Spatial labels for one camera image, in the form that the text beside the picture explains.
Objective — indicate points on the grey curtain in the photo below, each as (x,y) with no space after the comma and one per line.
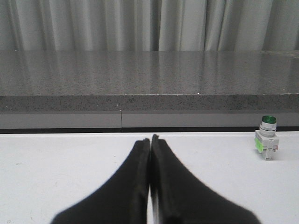
(149,25)

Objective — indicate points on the grey stone counter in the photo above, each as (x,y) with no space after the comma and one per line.
(192,89)

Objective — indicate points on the green pushbutton switch module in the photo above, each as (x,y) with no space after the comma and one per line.
(266,140)

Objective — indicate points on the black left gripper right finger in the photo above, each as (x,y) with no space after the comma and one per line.
(178,197)

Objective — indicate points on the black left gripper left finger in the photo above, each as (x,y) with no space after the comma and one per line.
(122,199)

